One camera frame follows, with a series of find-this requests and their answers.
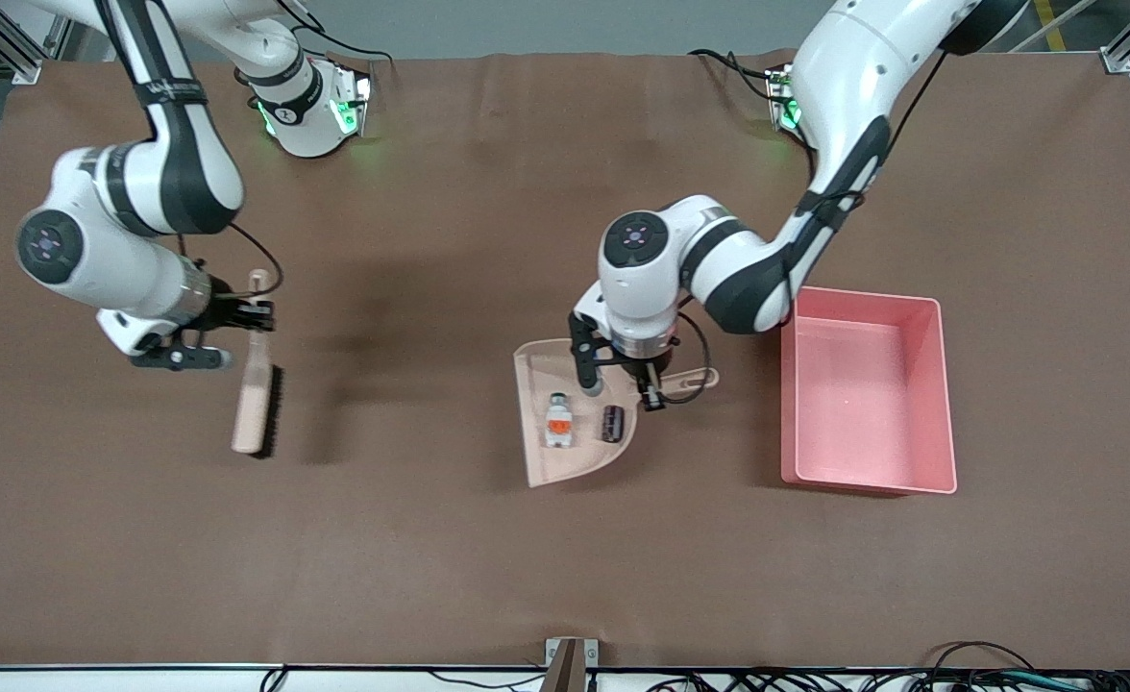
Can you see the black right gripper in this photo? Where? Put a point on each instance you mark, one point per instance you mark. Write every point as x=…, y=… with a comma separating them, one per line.
x=230, y=312

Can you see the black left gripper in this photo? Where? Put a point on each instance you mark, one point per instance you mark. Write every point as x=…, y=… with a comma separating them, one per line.
x=644, y=369

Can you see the dark brown electronic component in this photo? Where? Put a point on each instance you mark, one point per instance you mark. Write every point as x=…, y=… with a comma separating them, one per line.
x=613, y=423

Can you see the beige hand brush black bristles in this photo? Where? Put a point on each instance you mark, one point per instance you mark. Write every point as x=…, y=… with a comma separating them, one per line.
x=253, y=404

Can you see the white electronic component orange label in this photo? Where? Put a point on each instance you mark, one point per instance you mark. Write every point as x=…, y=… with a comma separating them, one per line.
x=558, y=423

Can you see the beige plastic dustpan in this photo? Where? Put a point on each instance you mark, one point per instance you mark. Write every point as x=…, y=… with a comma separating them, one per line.
x=536, y=384

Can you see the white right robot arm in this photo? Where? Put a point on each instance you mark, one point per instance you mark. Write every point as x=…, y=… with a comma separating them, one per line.
x=94, y=259

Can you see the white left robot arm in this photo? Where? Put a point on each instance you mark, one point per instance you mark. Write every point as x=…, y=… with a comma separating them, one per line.
x=844, y=77

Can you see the pink plastic bin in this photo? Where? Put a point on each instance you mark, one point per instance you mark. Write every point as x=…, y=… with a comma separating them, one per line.
x=863, y=404

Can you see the brown table cover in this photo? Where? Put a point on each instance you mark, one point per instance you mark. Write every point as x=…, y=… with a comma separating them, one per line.
x=565, y=557

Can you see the right base connector plate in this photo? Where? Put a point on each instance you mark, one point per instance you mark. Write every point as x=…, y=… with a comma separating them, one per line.
x=361, y=91

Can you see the base connector plate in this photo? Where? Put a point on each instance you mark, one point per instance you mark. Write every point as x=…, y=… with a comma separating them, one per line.
x=361, y=91
x=781, y=96

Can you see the left base connector plate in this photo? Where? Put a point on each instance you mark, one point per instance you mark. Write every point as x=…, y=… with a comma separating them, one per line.
x=781, y=96

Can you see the metal bracket with brown post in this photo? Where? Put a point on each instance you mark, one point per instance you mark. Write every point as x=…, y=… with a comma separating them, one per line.
x=565, y=663

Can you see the upright aluminium frame profile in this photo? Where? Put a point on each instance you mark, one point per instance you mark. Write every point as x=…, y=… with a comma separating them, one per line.
x=63, y=29

